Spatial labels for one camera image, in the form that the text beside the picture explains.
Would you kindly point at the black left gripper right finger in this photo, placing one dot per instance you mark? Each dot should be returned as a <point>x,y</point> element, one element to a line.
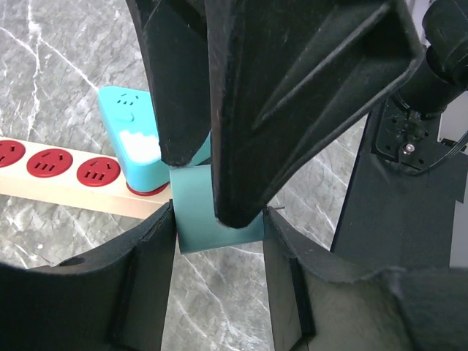
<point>319,301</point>

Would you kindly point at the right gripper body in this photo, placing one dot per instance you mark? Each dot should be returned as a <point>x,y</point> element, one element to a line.
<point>442,74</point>

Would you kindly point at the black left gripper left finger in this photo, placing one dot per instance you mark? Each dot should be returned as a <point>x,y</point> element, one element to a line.
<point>113,297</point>

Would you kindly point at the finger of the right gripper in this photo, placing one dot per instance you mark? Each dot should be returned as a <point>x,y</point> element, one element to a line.
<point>172,36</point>
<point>286,79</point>

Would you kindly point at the teal triangular power strip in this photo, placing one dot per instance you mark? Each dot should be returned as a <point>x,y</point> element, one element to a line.
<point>129,119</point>

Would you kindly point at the teal plug adapter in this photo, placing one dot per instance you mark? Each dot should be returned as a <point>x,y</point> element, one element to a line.
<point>197,227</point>

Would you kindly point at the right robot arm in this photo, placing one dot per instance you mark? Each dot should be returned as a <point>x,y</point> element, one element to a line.
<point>400,204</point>

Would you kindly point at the beige red power strip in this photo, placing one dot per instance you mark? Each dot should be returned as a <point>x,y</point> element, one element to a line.
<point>75,178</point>

